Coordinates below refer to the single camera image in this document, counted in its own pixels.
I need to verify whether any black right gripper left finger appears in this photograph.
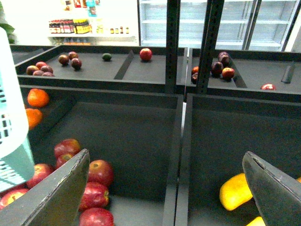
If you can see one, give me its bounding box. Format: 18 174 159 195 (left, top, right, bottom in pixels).
0 149 90 226

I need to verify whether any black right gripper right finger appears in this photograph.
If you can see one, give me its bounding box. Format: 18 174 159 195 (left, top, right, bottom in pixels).
242 152 301 226

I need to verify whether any yellow mango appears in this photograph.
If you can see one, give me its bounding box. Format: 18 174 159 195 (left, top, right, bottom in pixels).
246 217 266 226
219 173 253 211

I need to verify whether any light blue plastic basket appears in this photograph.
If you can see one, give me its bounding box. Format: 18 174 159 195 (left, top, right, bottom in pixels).
0 29 34 192

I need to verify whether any red apple middle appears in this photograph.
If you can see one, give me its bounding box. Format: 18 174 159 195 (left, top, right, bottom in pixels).
79 182 109 212

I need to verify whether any red apple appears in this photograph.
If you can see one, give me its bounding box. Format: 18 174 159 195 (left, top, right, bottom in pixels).
88 160 114 187
79 182 109 212
79 208 115 226

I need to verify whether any red apple front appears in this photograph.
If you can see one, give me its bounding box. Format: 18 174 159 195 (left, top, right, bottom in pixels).
79 208 115 226

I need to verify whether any red apple upper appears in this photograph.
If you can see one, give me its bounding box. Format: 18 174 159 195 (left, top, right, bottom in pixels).
88 160 114 187

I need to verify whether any orange fruit lower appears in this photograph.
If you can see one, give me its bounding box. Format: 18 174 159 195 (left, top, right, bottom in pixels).
26 108 43 130

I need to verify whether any orange fruit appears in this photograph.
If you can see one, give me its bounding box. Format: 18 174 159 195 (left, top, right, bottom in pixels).
27 89 50 108
26 108 43 130

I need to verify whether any orange fruit upper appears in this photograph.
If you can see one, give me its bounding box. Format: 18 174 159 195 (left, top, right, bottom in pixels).
27 89 50 108

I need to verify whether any small green lime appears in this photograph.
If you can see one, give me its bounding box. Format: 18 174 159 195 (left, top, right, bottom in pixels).
102 53 112 62

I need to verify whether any red apple back tray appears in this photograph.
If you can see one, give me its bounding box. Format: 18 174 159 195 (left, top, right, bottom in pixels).
139 48 152 62

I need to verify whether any glass door refrigerator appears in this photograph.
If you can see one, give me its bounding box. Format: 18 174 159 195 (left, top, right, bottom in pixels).
138 0 301 51

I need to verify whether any white shelf with bottles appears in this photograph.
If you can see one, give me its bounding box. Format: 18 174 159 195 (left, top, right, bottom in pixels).
47 0 140 46

